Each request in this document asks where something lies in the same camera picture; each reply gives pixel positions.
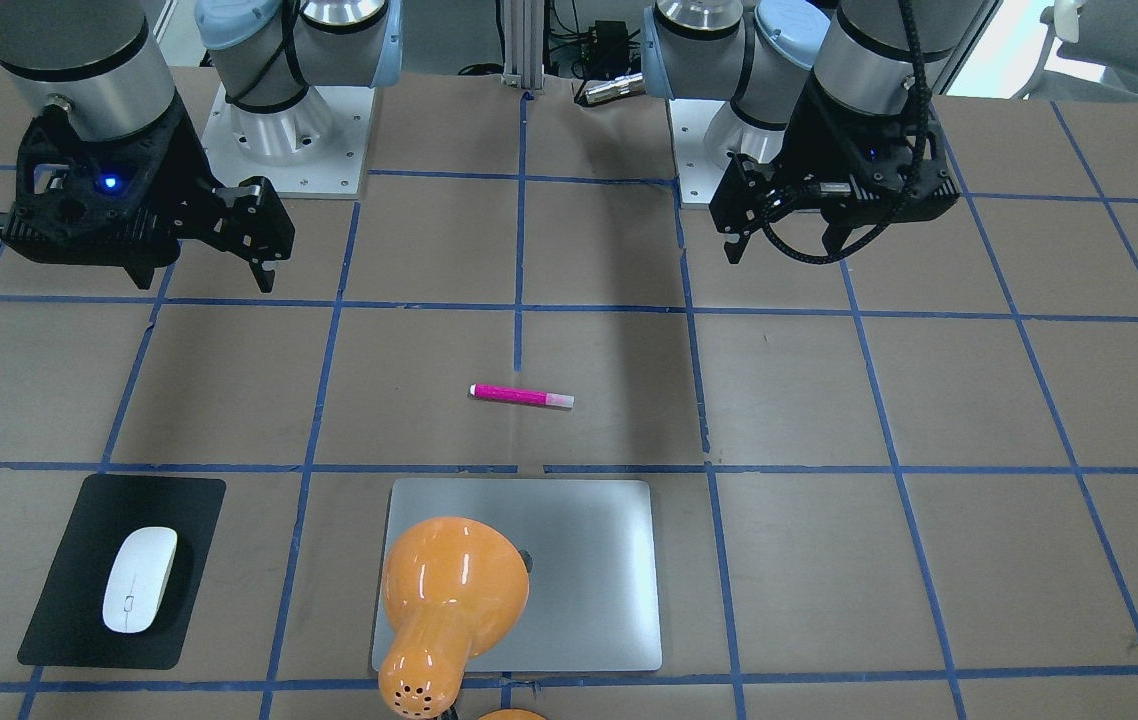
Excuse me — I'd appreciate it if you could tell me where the grey closed laptop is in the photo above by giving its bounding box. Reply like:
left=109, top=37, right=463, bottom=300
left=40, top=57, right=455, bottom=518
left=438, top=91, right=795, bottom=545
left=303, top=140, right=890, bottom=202
left=386, top=477, right=662, bottom=675

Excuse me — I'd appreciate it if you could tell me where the orange desk lamp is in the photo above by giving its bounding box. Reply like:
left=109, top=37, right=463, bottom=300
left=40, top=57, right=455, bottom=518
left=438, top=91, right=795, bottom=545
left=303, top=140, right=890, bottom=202
left=377, top=516, right=531, bottom=719

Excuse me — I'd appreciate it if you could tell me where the pink marker pen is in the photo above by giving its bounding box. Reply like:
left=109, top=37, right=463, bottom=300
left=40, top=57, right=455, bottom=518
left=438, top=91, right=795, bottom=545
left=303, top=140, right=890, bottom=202
left=468, top=383, right=575, bottom=409

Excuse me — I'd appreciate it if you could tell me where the aluminium frame post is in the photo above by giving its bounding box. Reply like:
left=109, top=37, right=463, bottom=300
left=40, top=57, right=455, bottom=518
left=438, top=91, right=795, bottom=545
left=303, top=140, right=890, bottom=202
left=497, top=0, right=547, bottom=96

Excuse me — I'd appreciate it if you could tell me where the white computer mouse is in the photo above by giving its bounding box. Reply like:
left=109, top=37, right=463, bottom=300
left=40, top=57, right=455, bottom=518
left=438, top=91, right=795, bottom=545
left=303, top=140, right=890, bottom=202
left=101, top=527, right=179, bottom=634

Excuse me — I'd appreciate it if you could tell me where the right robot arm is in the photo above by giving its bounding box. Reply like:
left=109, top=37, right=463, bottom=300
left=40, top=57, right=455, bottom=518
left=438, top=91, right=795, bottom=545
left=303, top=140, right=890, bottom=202
left=0, top=1, right=403, bottom=293

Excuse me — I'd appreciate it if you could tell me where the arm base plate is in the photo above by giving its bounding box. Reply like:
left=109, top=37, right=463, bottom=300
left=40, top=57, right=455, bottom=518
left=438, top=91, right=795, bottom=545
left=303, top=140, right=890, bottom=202
left=203, top=86, right=378, bottom=200
left=668, top=99, right=761, bottom=208

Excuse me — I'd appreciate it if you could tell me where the black mousepad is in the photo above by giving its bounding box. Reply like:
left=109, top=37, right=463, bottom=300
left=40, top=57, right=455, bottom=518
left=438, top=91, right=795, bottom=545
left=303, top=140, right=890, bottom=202
left=17, top=474, right=226, bottom=670

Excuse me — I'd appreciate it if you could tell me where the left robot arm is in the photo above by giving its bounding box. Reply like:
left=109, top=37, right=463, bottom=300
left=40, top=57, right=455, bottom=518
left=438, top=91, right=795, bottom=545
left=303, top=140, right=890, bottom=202
left=641, top=1, right=986, bottom=265

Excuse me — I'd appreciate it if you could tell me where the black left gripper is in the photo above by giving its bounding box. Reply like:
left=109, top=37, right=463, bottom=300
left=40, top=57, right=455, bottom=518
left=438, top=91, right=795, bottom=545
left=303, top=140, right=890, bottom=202
left=709, top=85, right=960, bottom=265

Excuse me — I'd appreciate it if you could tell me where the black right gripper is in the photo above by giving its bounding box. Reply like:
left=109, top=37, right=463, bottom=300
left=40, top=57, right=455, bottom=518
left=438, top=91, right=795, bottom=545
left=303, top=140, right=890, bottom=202
left=1, top=97, right=295, bottom=293

